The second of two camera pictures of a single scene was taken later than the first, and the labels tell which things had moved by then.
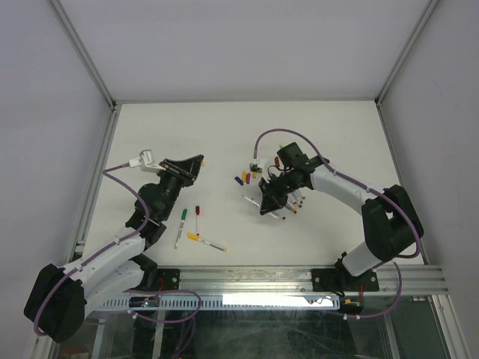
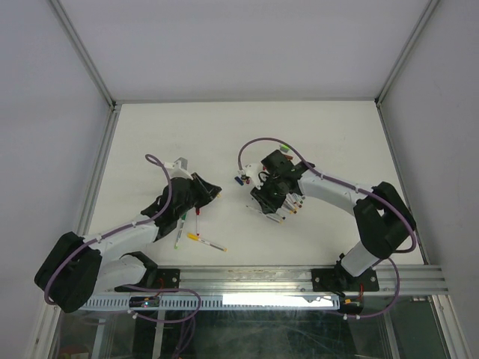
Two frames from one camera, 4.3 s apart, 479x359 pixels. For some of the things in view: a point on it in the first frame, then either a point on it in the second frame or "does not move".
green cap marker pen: [183, 218] does not move
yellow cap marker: [195, 237] does not move
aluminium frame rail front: [393, 280] does not move
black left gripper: [185, 170] -> [206, 191]
